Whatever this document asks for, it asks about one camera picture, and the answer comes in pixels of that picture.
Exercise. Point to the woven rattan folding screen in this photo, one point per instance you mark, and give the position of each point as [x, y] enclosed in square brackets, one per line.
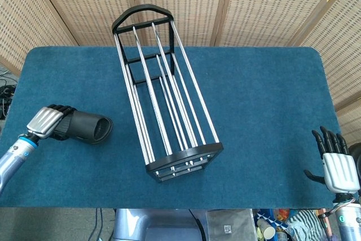
[268, 6]

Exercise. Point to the blue white patterned bag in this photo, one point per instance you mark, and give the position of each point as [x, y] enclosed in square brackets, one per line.
[268, 215]

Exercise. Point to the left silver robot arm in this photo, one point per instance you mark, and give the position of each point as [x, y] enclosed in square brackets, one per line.
[12, 157]

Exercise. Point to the white paper cup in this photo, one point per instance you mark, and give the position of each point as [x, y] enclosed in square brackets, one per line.
[266, 229]

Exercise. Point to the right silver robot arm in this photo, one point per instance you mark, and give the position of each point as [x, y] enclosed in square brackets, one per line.
[348, 218]

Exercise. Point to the black and chrome wire rack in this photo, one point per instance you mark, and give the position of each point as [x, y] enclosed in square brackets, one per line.
[184, 155]

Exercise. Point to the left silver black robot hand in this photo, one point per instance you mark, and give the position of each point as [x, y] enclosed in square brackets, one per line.
[45, 121]

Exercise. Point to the grey bag with QR label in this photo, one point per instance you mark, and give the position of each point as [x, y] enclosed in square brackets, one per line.
[228, 225]

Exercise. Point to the blue carpet table cover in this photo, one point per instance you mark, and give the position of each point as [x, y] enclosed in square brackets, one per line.
[253, 111]

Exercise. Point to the black white striped cloth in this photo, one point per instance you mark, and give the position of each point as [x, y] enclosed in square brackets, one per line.
[306, 221]

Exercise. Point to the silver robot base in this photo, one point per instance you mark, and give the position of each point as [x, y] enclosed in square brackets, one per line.
[146, 225]

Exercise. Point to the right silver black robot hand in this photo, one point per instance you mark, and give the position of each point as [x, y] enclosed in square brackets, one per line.
[339, 170]

